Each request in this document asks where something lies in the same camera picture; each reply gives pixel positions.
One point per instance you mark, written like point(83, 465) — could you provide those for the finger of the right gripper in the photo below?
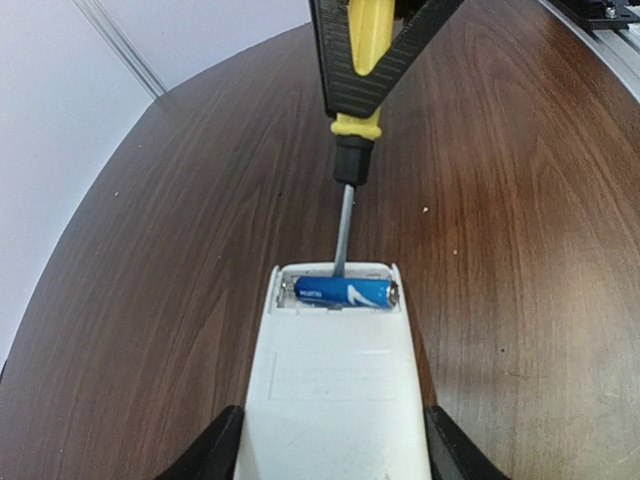
point(344, 90)

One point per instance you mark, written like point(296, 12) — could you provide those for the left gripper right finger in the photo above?
point(452, 454)

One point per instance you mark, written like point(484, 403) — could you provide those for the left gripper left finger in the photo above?
point(213, 454)

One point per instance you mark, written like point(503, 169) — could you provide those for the yellow handled screwdriver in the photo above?
point(369, 35)

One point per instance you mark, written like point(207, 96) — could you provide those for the white remote control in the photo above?
point(332, 393)

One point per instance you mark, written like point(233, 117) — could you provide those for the blue battery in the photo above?
point(341, 292)

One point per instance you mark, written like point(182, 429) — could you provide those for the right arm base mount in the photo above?
point(592, 15)

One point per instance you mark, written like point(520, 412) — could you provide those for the left aluminium frame post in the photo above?
point(95, 13)

